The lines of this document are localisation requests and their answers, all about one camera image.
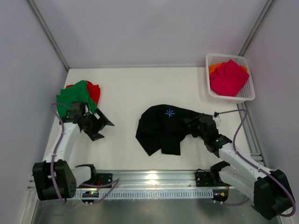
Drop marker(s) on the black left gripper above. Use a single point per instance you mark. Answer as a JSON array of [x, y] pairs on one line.
[[93, 134]]

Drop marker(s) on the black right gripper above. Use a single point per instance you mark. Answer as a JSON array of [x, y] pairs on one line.
[[192, 126]]

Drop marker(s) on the black t shirt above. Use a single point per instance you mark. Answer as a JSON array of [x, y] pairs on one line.
[[162, 127]]

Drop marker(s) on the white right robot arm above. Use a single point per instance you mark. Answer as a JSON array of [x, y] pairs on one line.
[[269, 190]]

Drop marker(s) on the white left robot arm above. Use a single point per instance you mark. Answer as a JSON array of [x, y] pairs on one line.
[[57, 160]]

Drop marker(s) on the red t shirt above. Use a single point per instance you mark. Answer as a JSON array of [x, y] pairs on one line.
[[86, 87]]

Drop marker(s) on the green t shirt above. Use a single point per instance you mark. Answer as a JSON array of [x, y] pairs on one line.
[[67, 99]]

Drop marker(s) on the pink t shirt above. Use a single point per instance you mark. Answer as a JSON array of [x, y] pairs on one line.
[[228, 79]]

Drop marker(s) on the white plastic basket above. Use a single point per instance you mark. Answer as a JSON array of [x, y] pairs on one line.
[[247, 93]]

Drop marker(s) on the orange t shirt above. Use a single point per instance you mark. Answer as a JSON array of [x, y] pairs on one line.
[[213, 68]]

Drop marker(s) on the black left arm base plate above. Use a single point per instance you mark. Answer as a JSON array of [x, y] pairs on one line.
[[98, 180]]

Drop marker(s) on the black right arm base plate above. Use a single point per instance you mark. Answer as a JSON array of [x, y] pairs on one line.
[[204, 178]]

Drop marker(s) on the aluminium front rail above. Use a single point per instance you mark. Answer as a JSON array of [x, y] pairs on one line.
[[128, 179]]

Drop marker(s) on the grey slotted cable duct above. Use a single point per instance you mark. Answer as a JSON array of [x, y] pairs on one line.
[[146, 194]]

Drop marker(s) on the left rear frame post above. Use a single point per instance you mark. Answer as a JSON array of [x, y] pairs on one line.
[[45, 28]]

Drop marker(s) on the frame post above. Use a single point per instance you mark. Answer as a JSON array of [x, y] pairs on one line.
[[45, 28], [257, 26]]

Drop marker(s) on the right rear frame post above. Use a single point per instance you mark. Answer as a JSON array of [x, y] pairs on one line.
[[257, 26]]

